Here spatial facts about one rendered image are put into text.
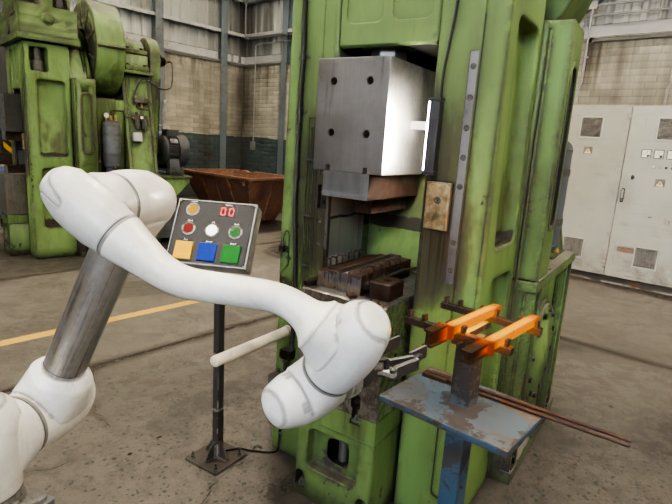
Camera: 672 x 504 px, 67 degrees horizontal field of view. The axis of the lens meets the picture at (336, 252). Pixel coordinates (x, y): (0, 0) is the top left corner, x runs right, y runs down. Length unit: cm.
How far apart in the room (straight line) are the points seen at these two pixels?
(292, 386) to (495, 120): 120
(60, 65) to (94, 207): 549
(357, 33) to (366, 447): 156
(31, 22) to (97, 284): 533
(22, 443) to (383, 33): 167
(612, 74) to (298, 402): 707
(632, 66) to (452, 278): 600
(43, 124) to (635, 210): 668
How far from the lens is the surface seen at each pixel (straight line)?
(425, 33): 195
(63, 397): 144
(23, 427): 140
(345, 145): 189
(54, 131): 649
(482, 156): 183
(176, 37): 1119
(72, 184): 108
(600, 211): 694
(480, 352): 129
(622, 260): 694
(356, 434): 206
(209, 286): 94
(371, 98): 185
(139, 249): 101
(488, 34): 187
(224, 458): 258
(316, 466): 229
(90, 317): 133
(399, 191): 206
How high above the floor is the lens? 147
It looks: 12 degrees down
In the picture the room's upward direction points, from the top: 4 degrees clockwise
